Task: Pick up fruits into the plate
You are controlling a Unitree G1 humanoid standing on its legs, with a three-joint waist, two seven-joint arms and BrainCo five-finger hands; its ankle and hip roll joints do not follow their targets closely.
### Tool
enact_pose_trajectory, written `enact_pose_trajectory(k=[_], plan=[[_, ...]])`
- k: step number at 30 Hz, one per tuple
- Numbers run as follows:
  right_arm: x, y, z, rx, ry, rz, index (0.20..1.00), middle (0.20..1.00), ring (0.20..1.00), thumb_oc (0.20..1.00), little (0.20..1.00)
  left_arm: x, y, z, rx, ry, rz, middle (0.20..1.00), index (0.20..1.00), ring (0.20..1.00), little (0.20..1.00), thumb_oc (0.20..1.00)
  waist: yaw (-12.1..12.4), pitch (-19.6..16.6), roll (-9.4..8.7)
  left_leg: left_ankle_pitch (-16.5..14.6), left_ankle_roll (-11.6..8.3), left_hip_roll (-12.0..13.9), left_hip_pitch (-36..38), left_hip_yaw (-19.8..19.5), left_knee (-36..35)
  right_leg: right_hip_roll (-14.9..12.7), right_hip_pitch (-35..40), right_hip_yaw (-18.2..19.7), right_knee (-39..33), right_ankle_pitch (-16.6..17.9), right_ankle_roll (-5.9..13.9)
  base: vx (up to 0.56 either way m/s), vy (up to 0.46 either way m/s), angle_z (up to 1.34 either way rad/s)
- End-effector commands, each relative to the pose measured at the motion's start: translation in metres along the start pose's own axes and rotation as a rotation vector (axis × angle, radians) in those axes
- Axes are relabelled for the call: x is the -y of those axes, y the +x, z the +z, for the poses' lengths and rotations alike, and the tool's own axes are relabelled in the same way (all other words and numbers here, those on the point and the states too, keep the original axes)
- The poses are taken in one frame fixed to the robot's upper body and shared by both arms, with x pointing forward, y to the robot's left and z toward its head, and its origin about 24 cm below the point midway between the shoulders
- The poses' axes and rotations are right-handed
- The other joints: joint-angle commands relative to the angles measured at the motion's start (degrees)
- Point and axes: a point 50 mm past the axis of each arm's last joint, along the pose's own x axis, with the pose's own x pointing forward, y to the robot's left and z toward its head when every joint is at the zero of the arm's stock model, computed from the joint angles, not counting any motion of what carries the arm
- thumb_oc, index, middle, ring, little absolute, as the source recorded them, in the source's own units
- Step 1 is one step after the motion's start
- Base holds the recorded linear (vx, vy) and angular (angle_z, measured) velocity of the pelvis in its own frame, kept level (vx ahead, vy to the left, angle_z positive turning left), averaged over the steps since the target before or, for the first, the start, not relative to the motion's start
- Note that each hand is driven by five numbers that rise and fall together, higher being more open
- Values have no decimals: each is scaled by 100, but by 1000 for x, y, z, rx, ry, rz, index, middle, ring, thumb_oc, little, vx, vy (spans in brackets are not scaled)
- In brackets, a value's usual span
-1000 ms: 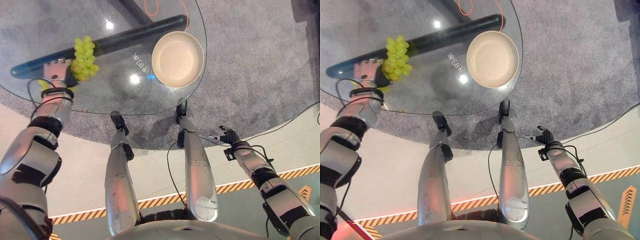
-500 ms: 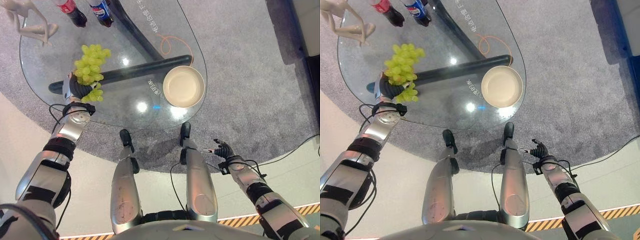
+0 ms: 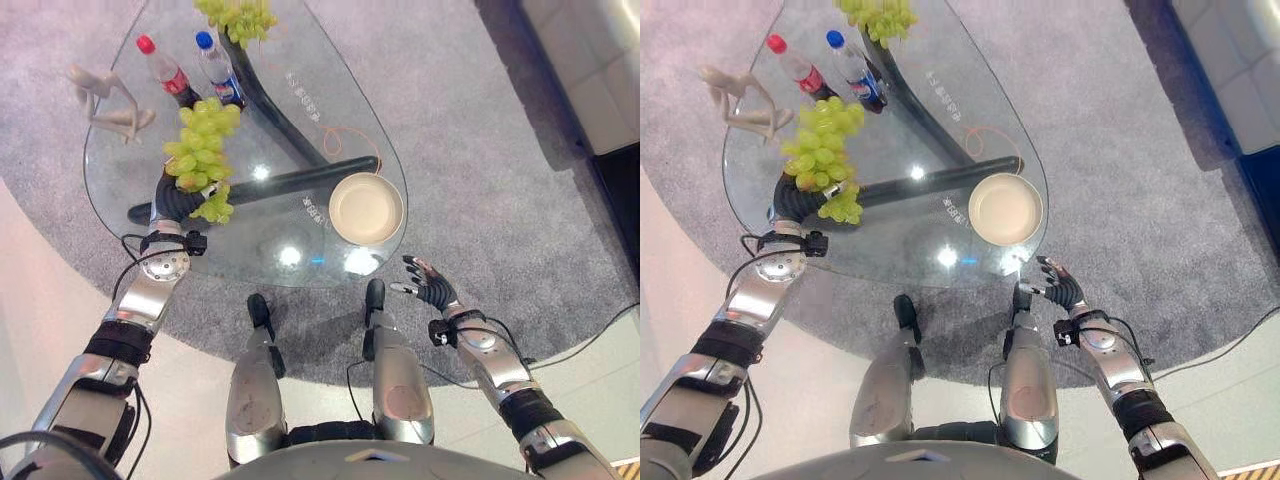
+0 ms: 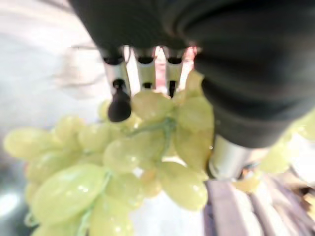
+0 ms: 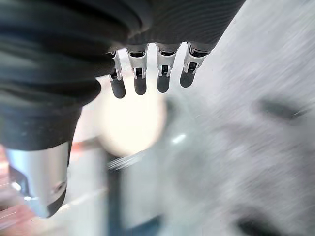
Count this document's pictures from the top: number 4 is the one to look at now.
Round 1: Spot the brown wooden slatted board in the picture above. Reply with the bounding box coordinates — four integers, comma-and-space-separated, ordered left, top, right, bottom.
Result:
203, 162, 315, 236

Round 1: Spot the green grape bunch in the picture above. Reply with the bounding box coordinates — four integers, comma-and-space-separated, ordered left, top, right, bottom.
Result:
3, 70, 315, 236

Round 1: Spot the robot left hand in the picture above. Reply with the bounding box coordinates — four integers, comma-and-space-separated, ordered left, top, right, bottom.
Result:
66, 0, 315, 181

